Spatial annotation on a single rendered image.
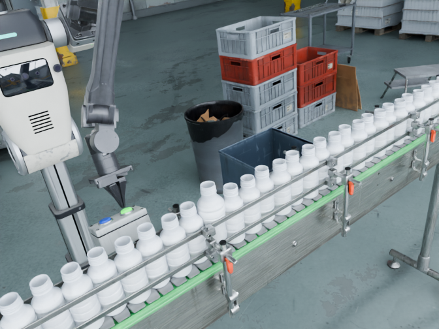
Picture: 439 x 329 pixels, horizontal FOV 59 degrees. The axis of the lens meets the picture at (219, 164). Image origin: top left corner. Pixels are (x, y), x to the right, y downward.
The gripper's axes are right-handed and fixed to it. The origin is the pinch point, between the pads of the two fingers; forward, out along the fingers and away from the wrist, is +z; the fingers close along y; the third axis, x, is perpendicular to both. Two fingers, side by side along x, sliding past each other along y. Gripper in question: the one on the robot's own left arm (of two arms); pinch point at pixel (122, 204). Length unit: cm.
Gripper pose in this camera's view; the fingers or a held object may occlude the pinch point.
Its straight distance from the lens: 105.0
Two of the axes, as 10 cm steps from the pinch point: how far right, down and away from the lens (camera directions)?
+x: -5.3, 0.0, 8.5
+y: 7.9, -3.6, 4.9
